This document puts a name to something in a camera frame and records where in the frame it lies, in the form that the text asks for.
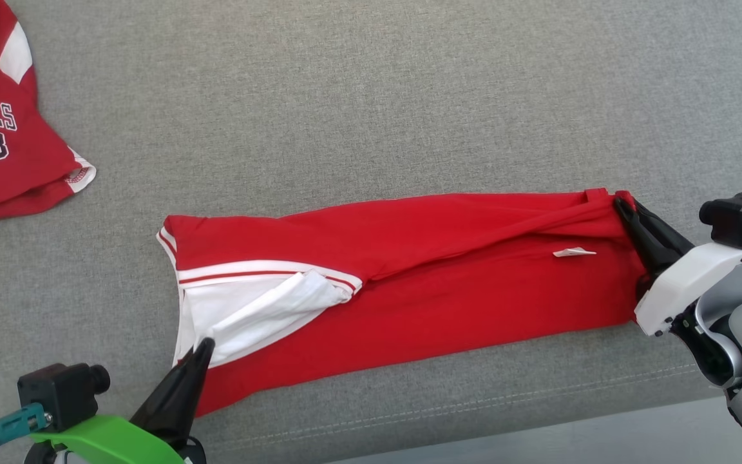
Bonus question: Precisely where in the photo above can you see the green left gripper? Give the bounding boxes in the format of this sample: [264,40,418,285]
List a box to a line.
[30,337,216,464]

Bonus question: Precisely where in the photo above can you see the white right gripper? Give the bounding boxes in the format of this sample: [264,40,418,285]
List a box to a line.
[613,195,742,338]

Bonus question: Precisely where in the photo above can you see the red number 23 jersey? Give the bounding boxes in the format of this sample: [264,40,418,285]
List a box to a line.
[156,188,652,418]

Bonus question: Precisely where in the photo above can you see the red Bulls 23 shorts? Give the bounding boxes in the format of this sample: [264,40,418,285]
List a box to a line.
[0,0,97,222]

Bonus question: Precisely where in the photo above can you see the left cable with teal plug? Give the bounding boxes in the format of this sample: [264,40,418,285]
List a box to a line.
[0,402,53,464]

